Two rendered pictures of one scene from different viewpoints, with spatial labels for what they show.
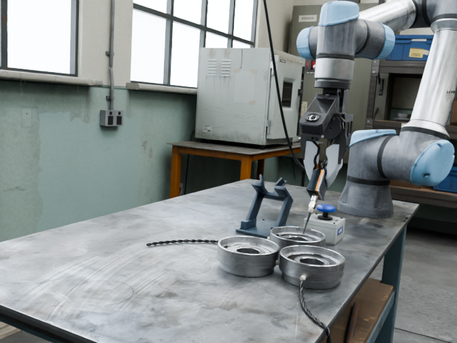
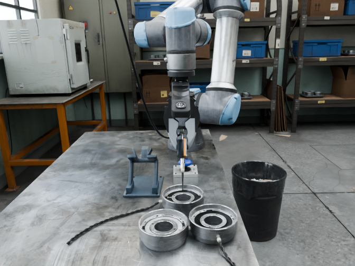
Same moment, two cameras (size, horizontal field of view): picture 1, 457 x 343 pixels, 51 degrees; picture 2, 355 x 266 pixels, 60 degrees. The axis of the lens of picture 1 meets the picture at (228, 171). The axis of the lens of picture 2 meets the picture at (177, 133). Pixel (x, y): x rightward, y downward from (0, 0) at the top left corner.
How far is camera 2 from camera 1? 34 cm
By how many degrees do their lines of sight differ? 28
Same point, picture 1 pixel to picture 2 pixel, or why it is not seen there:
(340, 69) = (189, 62)
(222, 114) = (30, 73)
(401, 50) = (145, 12)
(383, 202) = (199, 138)
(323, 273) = (231, 231)
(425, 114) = (222, 77)
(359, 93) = (121, 43)
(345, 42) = (190, 40)
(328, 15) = (176, 19)
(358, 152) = not seen: hidden behind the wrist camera
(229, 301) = not seen: outside the picture
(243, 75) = (41, 40)
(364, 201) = not seen: hidden behind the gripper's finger
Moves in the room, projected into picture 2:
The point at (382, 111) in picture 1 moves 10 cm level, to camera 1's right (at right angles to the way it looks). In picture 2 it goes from (138, 55) to (145, 54)
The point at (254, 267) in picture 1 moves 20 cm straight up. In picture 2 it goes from (179, 241) to (176, 146)
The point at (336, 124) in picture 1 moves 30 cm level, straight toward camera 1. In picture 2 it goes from (192, 103) to (246, 134)
